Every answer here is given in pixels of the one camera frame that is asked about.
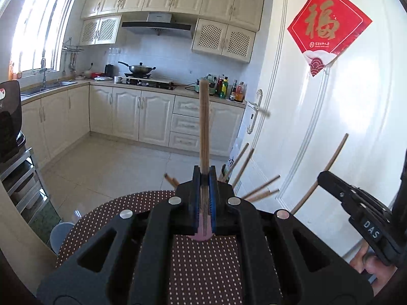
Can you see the pale blue bucket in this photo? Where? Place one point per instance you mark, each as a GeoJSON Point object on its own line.
{"type": "Point", "coordinates": [62, 236]}

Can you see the orange sauce bottle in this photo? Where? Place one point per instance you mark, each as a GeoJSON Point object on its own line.
{"type": "Point", "coordinates": [240, 93]}

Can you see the gas stove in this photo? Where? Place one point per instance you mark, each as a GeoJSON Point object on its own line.
{"type": "Point", "coordinates": [149, 82]}

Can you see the green bottle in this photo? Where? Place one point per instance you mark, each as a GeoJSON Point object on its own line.
{"type": "Point", "coordinates": [224, 89]}

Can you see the kitchen window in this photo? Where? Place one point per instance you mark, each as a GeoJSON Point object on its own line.
{"type": "Point", "coordinates": [38, 31]}

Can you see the metal shelf rack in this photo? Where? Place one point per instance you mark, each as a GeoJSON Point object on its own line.
{"type": "Point", "coordinates": [22, 181]}

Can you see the chrome faucet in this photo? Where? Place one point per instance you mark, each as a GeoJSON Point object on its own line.
{"type": "Point", "coordinates": [43, 73]}

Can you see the white door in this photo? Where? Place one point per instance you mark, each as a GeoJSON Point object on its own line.
{"type": "Point", "coordinates": [349, 117]}

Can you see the pink chopstick cup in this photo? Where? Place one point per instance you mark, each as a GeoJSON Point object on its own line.
{"type": "Point", "coordinates": [200, 237]}

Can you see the cream kitchen base cabinets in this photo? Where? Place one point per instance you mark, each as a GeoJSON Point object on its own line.
{"type": "Point", "coordinates": [127, 114]}

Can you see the black range hood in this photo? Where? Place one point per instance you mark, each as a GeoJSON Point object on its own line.
{"type": "Point", "coordinates": [155, 25]}

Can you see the cream lattice wall cabinet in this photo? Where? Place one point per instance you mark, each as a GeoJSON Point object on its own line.
{"type": "Point", "coordinates": [100, 30]}
{"type": "Point", "coordinates": [222, 39]}

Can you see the steel kitchen sink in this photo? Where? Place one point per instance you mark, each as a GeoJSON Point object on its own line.
{"type": "Point", "coordinates": [47, 87]}

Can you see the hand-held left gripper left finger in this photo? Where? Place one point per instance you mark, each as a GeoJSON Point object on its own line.
{"type": "Point", "coordinates": [197, 197]}

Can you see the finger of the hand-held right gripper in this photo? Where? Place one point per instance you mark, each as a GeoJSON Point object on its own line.
{"type": "Point", "coordinates": [337, 187]}

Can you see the black rice cooker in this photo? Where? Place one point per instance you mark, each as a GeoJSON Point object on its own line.
{"type": "Point", "coordinates": [9, 117]}

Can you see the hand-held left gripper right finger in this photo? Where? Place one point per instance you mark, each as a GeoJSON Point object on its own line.
{"type": "Point", "coordinates": [213, 197]}

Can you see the green kitchen appliance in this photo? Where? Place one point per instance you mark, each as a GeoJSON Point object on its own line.
{"type": "Point", "coordinates": [212, 82]}

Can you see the red paper door decoration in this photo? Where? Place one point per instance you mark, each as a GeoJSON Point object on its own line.
{"type": "Point", "coordinates": [327, 28]}

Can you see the red container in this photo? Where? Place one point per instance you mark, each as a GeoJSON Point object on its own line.
{"type": "Point", "coordinates": [97, 75]}

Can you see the hanging utensil rail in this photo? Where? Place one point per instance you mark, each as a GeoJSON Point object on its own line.
{"type": "Point", "coordinates": [71, 60]}

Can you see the black kettle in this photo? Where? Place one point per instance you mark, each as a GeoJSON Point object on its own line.
{"type": "Point", "coordinates": [109, 70]}

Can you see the dark sauce bottle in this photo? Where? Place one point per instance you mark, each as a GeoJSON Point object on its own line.
{"type": "Point", "coordinates": [233, 92]}

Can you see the steel wok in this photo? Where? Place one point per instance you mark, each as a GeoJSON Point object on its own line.
{"type": "Point", "coordinates": [140, 69]}

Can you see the small white cup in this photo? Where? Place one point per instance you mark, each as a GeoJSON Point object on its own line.
{"type": "Point", "coordinates": [117, 79]}

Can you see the pile of wooden chopsticks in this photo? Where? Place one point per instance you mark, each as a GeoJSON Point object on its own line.
{"type": "Point", "coordinates": [264, 184]}

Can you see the person's right hand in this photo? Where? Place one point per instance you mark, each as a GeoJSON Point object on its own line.
{"type": "Point", "coordinates": [368, 263]}

